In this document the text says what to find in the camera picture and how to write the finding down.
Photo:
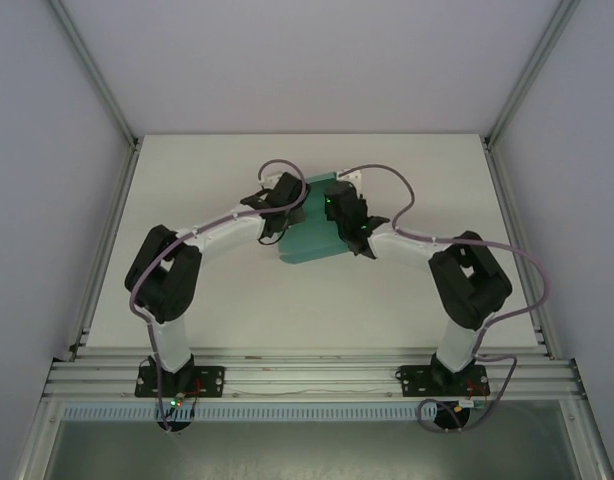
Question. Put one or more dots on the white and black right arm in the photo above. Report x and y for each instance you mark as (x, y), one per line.
(402, 250)

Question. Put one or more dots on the aluminium mounting rail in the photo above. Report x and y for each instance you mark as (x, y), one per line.
(312, 372)

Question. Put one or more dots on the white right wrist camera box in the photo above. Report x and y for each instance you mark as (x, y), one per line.
(351, 176)

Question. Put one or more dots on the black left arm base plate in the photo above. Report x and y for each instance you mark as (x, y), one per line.
(212, 380)

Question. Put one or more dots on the aluminium frame post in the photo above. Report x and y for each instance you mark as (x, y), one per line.
(94, 75)
(532, 70)

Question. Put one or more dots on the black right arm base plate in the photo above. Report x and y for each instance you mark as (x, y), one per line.
(412, 382)

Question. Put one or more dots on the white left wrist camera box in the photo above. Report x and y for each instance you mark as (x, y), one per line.
(269, 178)

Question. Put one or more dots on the green cloth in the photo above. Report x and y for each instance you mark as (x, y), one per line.
(312, 235)

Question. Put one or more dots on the aluminium table side rail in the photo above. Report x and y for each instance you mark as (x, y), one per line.
(109, 240)
(517, 235)

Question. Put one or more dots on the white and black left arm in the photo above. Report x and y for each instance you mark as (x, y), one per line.
(227, 232)

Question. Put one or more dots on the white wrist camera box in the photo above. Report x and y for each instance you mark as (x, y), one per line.
(351, 176)
(269, 178)

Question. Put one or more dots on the small circuit board green light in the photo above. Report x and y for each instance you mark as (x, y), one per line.
(176, 400)

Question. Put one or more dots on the shiny metal sheet panel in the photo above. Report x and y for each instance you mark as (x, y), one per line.
(312, 450)

